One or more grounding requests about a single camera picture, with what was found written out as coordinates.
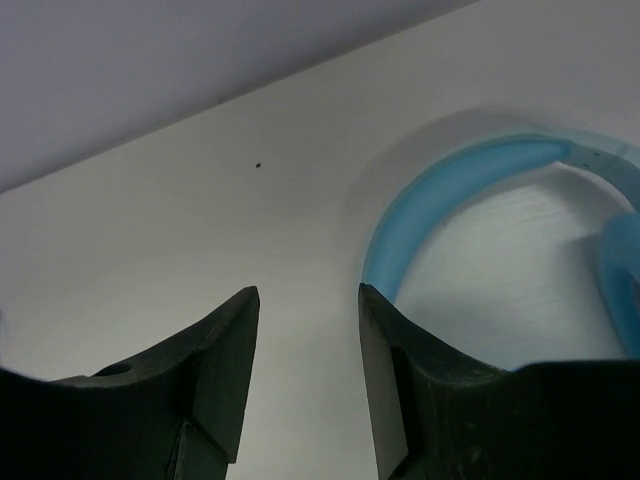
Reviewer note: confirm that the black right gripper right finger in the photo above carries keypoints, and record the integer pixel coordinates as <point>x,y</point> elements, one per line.
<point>437,413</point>

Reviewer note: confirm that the light blue over-ear headphones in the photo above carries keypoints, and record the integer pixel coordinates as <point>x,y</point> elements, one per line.
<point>435,194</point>

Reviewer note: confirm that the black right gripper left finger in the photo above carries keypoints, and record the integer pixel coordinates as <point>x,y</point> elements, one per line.
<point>172,411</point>

